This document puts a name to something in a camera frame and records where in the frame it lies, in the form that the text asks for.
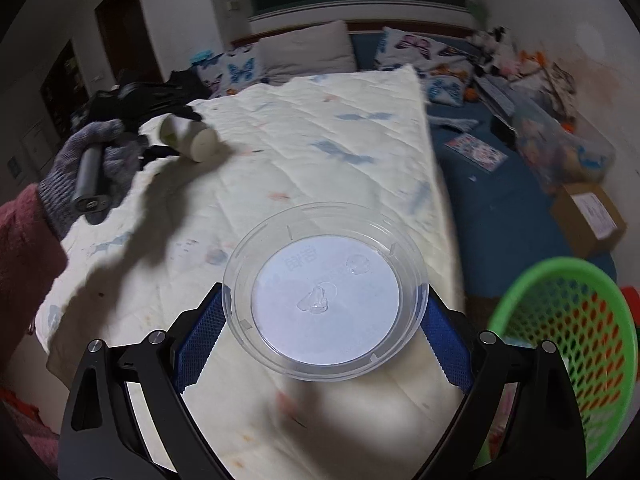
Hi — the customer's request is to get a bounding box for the white blue print cloth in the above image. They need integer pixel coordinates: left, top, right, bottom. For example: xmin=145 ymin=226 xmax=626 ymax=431
xmin=429 ymin=116 xmax=481 ymax=133

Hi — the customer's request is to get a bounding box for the brown wooden door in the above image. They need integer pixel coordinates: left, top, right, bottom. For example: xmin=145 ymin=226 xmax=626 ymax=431
xmin=95 ymin=0 xmax=163 ymax=86

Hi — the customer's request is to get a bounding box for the black cloth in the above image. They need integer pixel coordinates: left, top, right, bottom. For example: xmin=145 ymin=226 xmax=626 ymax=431
xmin=167 ymin=70 xmax=211 ymax=103

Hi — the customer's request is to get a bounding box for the green plastic basket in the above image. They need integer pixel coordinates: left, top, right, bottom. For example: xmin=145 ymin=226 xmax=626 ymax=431
xmin=472 ymin=256 xmax=640 ymax=478

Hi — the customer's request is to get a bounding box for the white quilt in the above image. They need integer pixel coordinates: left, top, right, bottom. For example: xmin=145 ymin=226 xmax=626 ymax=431
xmin=35 ymin=65 xmax=468 ymax=480

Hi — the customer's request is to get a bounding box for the floral print packet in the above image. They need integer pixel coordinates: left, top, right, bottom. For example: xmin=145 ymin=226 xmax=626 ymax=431
xmin=444 ymin=132 xmax=508 ymax=171

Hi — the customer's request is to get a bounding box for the white paper cup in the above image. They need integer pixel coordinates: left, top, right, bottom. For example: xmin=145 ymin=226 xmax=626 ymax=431
xmin=157 ymin=112 xmax=219 ymax=163

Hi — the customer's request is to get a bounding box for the person's left hand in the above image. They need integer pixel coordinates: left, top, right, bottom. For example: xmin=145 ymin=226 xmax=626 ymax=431
xmin=39 ymin=119 xmax=151 ymax=241

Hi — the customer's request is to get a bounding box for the red plastic stool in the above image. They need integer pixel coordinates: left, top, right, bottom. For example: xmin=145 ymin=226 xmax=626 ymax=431
xmin=620 ymin=285 xmax=640 ymax=333

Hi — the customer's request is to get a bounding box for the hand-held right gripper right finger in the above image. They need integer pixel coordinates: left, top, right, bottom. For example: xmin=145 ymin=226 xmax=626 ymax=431
xmin=415 ymin=292 xmax=586 ymax=480

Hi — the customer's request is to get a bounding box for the dark wooden cabinet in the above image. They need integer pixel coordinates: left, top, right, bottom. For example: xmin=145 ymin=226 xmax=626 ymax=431
xmin=40 ymin=42 xmax=91 ymax=131

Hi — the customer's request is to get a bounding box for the pile of plush toys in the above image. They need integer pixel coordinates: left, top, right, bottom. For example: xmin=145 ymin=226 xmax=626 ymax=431
xmin=467 ymin=25 xmax=578 ymax=111

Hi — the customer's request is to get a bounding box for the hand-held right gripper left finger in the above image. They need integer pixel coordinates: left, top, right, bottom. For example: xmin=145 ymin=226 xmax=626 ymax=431
xmin=57 ymin=282 xmax=231 ymax=480

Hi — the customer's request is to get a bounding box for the blue bed sheet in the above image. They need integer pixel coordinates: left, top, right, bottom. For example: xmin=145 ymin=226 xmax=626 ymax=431
xmin=350 ymin=32 xmax=618 ymax=311

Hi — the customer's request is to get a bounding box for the small butterfly print pillow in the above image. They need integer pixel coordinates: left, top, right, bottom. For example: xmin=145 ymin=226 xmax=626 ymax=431
xmin=192 ymin=44 xmax=268 ymax=96

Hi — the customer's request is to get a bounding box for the brown cardboard box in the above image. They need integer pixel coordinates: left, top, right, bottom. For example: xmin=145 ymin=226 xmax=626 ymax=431
xmin=550 ymin=182 xmax=627 ymax=260

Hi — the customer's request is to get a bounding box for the red knit clothing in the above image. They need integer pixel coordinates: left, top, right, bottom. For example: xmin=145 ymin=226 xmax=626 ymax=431
xmin=0 ymin=385 xmax=61 ymax=471

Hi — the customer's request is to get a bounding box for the clear plastic storage bin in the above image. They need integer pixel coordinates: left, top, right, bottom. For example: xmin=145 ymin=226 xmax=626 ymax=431
xmin=512 ymin=97 xmax=617 ymax=193

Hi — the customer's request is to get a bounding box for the person's left forearm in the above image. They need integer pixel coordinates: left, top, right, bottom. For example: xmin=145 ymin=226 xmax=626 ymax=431
xmin=0 ymin=183 xmax=70 ymax=376

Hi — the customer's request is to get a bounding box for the beige pillow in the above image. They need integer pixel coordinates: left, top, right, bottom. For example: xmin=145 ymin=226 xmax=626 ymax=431
xmin=257 ymin=21 xmax=358 ymax=83

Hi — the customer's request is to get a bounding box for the large butterfly print pillow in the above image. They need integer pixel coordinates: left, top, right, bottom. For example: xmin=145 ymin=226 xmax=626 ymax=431
xmin=374 ymin=26 xmax=476 ymax=107

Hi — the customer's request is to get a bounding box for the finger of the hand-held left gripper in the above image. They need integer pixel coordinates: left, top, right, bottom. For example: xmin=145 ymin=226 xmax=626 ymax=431
xmin=147 ymin=85 xmax=203 ymax=122
xmin=137 ymin=144 xmax=183 ymax=159

